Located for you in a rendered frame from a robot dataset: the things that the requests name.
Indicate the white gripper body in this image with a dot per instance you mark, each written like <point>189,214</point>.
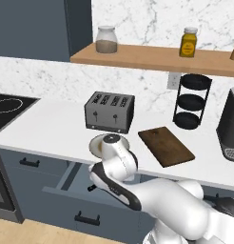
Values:
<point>93,173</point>

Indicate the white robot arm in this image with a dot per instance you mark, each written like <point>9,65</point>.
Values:
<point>172,203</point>

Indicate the white round plate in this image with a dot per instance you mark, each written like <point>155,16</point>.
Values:
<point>94,148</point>

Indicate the open dark blue drawer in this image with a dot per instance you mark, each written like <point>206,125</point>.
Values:
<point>71,203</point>

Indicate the dark blue closed drawer front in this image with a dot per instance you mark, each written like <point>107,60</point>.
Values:
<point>49,163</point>

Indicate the dark wooden cutting board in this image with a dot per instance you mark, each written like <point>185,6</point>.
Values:
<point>166,146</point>

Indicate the dark blue cupboard door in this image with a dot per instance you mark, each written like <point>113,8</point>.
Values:
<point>30,193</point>

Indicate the grey four-slot toaster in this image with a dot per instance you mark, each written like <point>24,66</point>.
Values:
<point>109,111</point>

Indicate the grey oven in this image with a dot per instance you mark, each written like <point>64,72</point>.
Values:
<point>4,193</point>

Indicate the black hob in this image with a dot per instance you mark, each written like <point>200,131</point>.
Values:
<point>8,109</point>

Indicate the glass jar with brown contents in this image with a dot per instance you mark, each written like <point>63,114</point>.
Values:
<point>106,39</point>

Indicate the dark grey coffee machine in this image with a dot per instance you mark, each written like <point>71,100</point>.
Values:
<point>230,127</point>

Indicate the yellow jar with white lid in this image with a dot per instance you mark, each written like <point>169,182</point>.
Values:
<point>188,43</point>

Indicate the white wall socket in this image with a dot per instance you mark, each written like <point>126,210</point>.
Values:
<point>173,80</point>

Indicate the wooden wall shelf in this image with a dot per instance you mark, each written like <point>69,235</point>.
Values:
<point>153,57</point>

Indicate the dark blue wall cupboard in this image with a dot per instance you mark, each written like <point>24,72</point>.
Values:
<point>36,28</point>

